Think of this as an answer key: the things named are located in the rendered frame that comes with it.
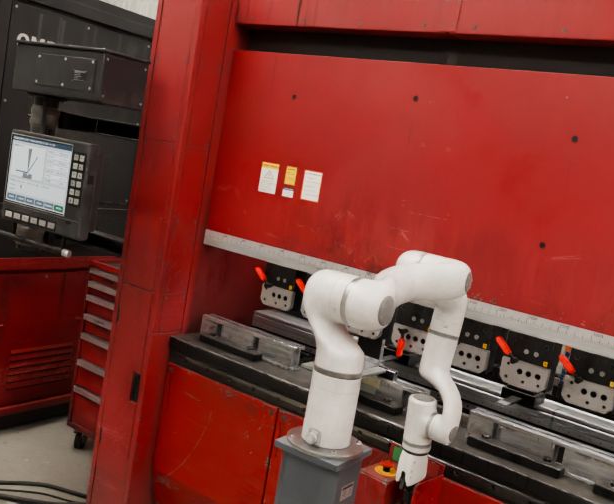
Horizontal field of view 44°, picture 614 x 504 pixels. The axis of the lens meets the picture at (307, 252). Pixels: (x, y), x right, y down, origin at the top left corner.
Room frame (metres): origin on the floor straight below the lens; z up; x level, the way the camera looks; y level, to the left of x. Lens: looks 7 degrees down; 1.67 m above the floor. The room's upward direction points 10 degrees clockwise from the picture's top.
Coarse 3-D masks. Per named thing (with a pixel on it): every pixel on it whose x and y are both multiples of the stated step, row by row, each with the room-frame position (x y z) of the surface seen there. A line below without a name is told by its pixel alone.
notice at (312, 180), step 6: (306, 174) 2.89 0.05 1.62; (312, 174) 2.87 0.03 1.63; (318, 174) 2.85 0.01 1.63; (306, 180) 2.88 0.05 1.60; (312, 180) 2.87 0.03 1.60; (318, 180) 2.85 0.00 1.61; (306, 186) 2.88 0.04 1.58; (312, 186) 2.86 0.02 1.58; (318, 186) 2.85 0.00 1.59; (306, 192) 2.88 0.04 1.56; (312, 192) 2.86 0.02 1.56; (318, 192) 2.85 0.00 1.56; (300, 198) 2.89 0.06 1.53; (306, 198) 2.87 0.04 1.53; (312, 198) 2.86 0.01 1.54; (318, 198) 2.84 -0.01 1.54
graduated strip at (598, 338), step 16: (224, 240) 3.09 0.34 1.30; (240, 240) 3.04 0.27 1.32; (288, 256) 2.90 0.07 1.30; (304, 256) 2.85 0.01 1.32; (352, 272) 2.72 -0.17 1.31; (368, 272) 2.69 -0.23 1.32; (480, 304) 2.43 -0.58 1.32; (512, 320) 2.37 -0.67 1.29; (528, 320) 2.34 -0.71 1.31; (544, 320) 2.31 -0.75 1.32; (576, 336) 2.25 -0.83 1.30; (592, 336) 2.23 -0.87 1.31; (608, 336) 2.20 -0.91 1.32
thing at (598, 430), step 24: (264, 312) 3.32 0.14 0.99; (288, 336) 3.20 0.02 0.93; (312, 336) 3.13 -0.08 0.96; (456, 384) 2.74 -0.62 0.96; (480, 384) 2.72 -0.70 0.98; (504, 408) 2.63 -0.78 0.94; (528, 408) 2.58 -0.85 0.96; (552, 408) 2.56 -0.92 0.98; (552, 432) 2.53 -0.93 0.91; (576, 432) 2.48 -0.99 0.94; (600, 432) 2.44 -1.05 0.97
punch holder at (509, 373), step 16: (512, 336) 2.36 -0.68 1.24; (528, 336) 2.33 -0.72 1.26; (512, 352) 2.35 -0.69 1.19; (528, 352) 2.33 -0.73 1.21; (544, 352) 2.30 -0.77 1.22; (560, 352) 2.34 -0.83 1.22; (512, 368) 2.35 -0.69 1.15; (528, 368) 2.32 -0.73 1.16; (544, 368) 2.29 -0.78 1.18; (512, 384) 2.34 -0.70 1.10; (528, 384) 2.31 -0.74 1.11; (544, 384) 2.28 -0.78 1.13
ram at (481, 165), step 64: (256, 64) 3.08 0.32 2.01; (320, 64) 2.90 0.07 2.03; (384, 64) 2.74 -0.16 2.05; (256, 128) 3.05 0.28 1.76; (320, 128) 2.87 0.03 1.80; (384, 128) 2.71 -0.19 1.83; (448, 128) 2.57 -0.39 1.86; (512, 128) 2.44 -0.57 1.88; (576, 128) 2.33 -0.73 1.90; (256, 192) 3.02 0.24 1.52; (320, 192) 2.84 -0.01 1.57; (384, 192) 2.68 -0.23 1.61; (448, 192) 2.54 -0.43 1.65; (512, 192) 2.42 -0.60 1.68; (576, 192) 2.30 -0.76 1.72; (256, 256) 2.99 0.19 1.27; (320, 256) 2.81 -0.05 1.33; (384, 256) 2.66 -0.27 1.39; (448, 256) 2.52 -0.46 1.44; (512, 256) 2.39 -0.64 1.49; (576, 256) 2.28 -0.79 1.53; (576, 320) 2.26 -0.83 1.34
